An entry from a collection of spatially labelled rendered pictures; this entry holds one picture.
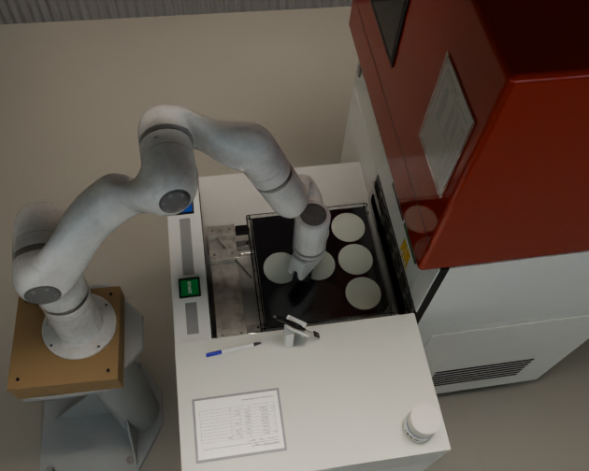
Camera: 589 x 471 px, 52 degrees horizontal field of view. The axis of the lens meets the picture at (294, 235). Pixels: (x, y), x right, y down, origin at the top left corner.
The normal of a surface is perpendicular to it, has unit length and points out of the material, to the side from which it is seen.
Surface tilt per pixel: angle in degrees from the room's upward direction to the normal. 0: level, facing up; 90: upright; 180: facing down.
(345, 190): 0
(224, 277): 0
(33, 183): 0
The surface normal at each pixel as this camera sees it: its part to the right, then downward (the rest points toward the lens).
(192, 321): 0.04, -0.51
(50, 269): 0.46, 0.41
